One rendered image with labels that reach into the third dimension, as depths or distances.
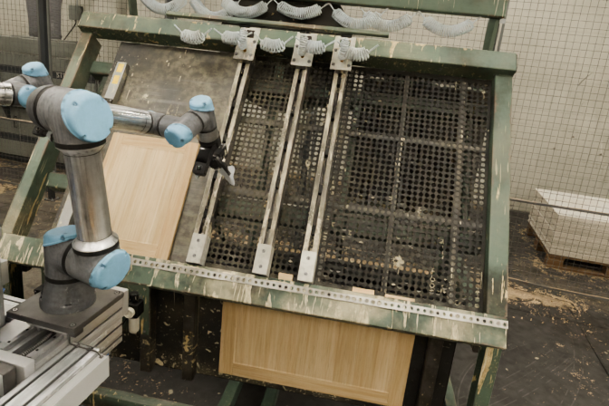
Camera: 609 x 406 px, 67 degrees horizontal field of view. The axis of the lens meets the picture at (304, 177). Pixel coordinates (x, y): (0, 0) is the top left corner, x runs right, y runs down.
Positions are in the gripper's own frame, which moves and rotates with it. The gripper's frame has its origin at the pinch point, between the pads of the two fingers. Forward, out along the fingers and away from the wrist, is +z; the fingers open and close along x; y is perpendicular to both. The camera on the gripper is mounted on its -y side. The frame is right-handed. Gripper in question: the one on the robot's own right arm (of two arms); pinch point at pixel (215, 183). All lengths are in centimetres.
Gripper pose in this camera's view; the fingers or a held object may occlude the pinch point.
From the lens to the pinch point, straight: 174.3
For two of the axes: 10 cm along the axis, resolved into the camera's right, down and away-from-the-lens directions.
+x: -9.6, -1.6, 2.2
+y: 2.7, -6.5, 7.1
